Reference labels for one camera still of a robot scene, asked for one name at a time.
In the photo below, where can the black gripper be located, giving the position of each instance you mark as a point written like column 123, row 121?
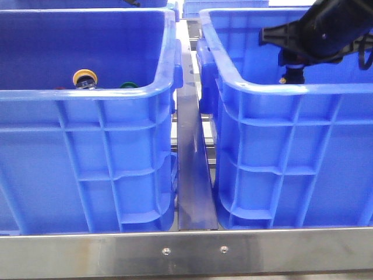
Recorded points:
column 327, row 32

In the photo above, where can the red mushroom push button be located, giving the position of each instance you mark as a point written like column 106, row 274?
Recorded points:
column 294, row 74

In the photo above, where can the yellow mushroom push button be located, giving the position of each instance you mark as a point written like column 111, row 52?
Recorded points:
column 85, row 79

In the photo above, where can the blue plastic crate right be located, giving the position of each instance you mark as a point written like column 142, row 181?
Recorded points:
column 288, row 156

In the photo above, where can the blue plastic crate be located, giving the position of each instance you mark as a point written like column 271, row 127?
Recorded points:
column 288, row 156
column 87, row 160

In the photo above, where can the blue crate rear right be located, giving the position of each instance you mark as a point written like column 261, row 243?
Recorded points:
column 192, row 8

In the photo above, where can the green push button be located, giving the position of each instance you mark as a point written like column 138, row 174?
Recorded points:
column 128, row 85

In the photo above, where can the blue plastic crate left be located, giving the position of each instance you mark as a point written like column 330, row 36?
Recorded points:
column 87, row 160

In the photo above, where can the blue crate rear left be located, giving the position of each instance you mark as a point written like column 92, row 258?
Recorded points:
column 81, row 4

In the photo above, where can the stainless steel front rail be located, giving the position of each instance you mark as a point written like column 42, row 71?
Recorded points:
column 311, row 252

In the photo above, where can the metal divider rail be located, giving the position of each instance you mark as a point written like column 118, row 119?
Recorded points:
column 196, row 209

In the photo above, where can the right rail screw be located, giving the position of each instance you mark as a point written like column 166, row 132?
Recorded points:
column 223, row 249

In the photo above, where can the rail screw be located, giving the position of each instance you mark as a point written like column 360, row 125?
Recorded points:
column 223, row 249
column 166, row 251

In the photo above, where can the left rail screw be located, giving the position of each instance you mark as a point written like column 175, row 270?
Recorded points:
column 166, row 251

